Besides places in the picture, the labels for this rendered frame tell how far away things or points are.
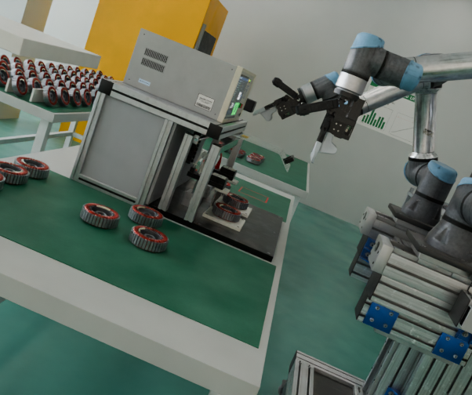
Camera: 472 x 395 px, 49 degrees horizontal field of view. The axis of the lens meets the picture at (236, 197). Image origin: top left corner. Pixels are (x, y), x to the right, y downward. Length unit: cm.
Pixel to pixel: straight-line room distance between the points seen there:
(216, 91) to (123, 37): 396
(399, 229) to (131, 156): 106
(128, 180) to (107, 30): 410
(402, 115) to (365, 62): 595
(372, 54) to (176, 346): 85
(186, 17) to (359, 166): 318
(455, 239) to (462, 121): 590
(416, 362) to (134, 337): 119
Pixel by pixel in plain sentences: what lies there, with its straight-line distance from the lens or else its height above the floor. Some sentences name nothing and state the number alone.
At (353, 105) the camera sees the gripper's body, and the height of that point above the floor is 133.
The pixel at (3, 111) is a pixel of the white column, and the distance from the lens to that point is 591.
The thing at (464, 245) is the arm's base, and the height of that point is 108.
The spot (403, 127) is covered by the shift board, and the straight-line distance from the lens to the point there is 734.
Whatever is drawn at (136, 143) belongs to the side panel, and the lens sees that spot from 181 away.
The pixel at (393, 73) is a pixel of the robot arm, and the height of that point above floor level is 144.
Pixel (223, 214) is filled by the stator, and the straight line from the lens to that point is 192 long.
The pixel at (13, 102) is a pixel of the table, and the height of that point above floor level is 72.
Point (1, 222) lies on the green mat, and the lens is 140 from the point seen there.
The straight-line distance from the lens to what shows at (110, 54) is 580.
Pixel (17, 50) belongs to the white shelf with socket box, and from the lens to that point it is 110.
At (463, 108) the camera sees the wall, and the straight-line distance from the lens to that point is 750.
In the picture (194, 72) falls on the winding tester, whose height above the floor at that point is 124.
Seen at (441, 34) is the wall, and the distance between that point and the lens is 747.
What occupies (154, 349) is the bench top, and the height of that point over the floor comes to 73.
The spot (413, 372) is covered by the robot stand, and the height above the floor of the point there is 57.
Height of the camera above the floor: 128
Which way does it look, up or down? 12 degrees down
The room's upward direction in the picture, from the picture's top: 22 degrees clockwise
